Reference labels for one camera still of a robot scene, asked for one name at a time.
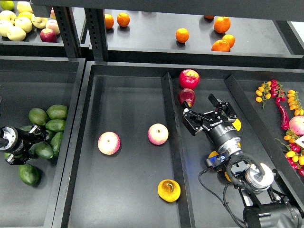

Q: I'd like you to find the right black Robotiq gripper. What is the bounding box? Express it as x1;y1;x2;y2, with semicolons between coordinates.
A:
182;94;240;153

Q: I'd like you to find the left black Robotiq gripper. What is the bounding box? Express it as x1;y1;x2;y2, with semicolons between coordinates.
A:
5;125;49;165

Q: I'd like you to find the dark green avocado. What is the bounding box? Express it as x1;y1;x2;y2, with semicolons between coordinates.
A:
30;142;54;159

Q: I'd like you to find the yellow pear with stem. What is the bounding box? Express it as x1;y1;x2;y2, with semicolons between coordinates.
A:
157;179;181;202

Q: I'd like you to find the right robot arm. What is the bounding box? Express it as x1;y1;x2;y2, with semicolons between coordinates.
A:
178;94;304;228

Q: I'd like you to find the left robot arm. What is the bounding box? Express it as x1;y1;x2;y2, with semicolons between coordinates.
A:
0;125;48;165

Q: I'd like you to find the dark avocado middle left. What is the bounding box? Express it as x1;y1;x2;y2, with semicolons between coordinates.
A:
19;125;33;132

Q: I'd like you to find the green avocado bottom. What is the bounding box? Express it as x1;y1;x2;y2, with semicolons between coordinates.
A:
19;163;40;186

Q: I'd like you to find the green avocado centre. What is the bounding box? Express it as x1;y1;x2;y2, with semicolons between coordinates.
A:
50;132;63;157

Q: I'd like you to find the yellow pear top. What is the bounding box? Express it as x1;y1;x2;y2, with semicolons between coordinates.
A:
232;118;242;131

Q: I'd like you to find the green avocado top left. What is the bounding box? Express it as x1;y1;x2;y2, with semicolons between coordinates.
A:
28;108;49;126

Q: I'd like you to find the yellow pear left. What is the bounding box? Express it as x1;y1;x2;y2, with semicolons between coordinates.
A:
208;151;218;158

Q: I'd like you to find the green avocado top right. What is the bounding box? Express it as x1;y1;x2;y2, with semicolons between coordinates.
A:
47;104;68;120

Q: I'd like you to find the dark red apple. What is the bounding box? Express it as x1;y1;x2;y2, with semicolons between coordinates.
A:
178;88;196;107

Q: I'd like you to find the bright red apple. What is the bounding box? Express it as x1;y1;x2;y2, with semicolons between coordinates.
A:
179;69;200;89

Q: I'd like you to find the pink apple centre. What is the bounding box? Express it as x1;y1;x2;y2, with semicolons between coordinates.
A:
148;123;169;145

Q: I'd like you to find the pink apple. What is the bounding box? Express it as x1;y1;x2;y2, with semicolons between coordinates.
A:
148;123;169;145
97;132;121;155

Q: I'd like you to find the orange cherry tomato vine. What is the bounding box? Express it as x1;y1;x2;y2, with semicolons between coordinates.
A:
255;81;272;109

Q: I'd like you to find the black left tray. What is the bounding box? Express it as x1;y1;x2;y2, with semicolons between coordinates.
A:
0;56;85;228

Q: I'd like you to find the black tray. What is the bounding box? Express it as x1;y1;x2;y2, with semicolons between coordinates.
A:
0;56;85;228
53;62;304;228

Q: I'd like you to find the orange on shelf front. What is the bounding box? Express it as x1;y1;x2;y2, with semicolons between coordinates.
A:
211;39;230;52

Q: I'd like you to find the orange on shelf right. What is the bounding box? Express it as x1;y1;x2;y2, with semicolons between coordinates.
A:
222;34;235;48

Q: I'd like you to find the red chili pepper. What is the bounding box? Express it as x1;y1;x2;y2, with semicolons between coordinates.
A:
275;97;289;130

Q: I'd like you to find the pink apple left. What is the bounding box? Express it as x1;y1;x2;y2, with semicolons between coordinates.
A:
97;132;121;155

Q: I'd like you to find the orange on shelf centre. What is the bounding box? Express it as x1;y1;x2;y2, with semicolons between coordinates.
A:
175;28;190;43

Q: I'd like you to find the yellow cherry tomato vine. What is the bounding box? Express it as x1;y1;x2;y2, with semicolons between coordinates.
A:
287;90;304;116

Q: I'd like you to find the large orange on shelf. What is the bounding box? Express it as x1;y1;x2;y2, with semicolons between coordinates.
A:
213;17;231;34

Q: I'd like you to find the black centre tray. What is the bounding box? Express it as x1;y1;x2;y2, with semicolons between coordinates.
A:
53;62;304;228

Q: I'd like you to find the pink peach right edge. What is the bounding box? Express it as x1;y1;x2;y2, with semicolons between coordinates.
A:
289;116;304;136

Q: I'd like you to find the red apple on shelf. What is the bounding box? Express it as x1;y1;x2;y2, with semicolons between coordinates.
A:
40;28;57;43

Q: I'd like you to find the yellow apple front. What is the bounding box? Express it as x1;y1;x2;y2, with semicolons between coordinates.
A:
7;26;26;41

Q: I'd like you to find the yellow apple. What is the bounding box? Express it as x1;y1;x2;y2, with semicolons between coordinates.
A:
7;26;26;41
14;17;33;33

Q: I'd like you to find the yellow apple centre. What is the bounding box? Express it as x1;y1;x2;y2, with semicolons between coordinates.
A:
14;17;33;33

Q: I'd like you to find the orange on shelf left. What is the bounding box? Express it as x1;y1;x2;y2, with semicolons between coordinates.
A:
104;14;114;29

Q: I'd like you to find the green lime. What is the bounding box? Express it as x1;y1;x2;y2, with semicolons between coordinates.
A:
0;0;15;11

